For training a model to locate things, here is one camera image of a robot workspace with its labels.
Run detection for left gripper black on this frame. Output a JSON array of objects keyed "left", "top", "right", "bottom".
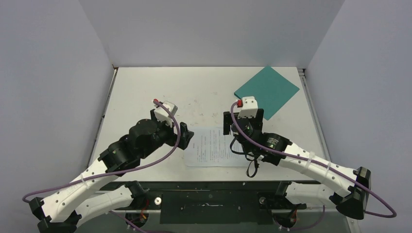
[{"left": 140, "top": 109, "right": 194, "bottom": 159}]

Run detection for printed white paper sheet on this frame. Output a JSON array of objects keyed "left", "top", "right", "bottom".
[{"left": 184, "top": 127, "right": 249, "bottom": 167}]

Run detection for teal folder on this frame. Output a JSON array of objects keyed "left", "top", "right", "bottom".
[{"left": 234, "top": 66, "right": 300, "bottom": 120}]

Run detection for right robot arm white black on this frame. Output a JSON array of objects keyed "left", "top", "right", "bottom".
[{"left": 223, "top": 109, "right": 371, "bottom": 220}]

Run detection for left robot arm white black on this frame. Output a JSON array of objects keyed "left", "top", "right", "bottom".
[{"left": 29, "top": 107, "right": 194, "bottom": 233}]

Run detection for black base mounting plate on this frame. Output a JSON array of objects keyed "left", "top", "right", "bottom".
[{"left": 116, "top": 181, "right": 307, "bottom": 224}]

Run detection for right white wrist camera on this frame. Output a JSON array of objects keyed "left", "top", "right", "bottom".
[{"left": 237, "top": 96, "right": 258, "bottom": 118}]

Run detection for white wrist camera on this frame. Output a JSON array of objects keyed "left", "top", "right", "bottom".
[
  {"left": 154, "top": 101, "right": 178, "bottom": 127},
  {"left": 237, "top": 96, "right": 258, "bottom": 118}
]

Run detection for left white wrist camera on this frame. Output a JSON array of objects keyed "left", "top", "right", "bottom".
[{"left": 154, "top": 101, "right": 178, "bottom": 127}]

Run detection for aluminium rail frame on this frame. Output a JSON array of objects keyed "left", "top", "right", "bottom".
[{"left": 297, "top": 68, "right": 331, "bottom": 161}]

